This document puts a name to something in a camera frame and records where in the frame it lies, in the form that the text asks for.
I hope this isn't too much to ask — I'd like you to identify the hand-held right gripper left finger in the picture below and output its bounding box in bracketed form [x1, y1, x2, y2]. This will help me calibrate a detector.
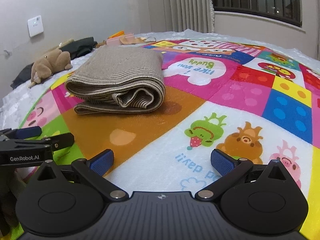
[37, 149, 128, 201]

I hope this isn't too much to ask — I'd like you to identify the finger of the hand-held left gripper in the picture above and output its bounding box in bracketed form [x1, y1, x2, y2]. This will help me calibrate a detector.
[44, 132, 75, 151]
[0, 126, 42, 140]

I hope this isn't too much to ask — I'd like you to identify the colourful cartoon play mat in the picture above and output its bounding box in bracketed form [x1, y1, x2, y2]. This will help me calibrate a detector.
[19, 39, 320, 235]

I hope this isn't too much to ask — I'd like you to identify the grey pleated curtain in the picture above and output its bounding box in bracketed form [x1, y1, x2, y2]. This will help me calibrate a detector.
[136, 0, 215, 33]

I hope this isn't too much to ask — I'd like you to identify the white wall device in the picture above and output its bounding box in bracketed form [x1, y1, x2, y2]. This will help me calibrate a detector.
[27, 15, 44, 37]

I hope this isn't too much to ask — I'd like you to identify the black clothing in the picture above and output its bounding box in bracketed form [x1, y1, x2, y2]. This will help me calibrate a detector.
[11, 37, 98, 89]

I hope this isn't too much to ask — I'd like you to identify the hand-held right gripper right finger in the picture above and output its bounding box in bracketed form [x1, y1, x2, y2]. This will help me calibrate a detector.
[195, 149, 288, 200]

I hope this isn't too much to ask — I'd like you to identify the beige striped knit garment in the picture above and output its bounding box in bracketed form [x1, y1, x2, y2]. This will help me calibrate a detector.
[64, 45, 166, 115]

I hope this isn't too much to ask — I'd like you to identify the pink box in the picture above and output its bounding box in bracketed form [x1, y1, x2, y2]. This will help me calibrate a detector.
[107, 33, 134, 46]

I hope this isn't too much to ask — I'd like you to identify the brown plush toy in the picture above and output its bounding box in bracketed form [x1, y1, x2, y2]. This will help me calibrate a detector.
[28, 48, 73, 88]

